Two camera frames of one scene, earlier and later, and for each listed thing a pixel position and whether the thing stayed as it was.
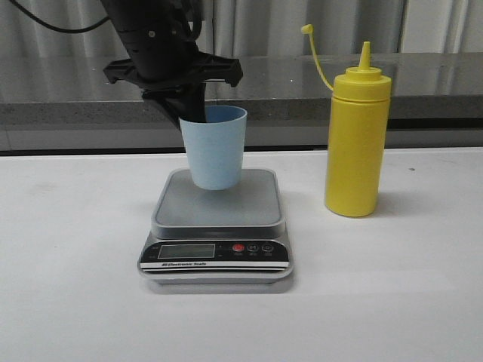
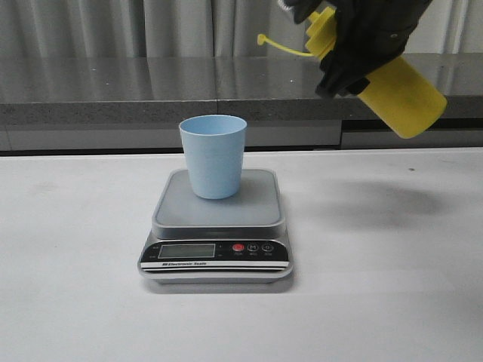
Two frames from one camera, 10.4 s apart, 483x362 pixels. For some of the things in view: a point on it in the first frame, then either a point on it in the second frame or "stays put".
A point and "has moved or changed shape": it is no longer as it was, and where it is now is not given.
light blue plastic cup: [216, 147] has moved or changed shape
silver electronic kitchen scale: [229, 236] stays put
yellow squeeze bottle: [357, 136] -> [401, 94]
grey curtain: [266, 27] stays put
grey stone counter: [68, 102] stays put
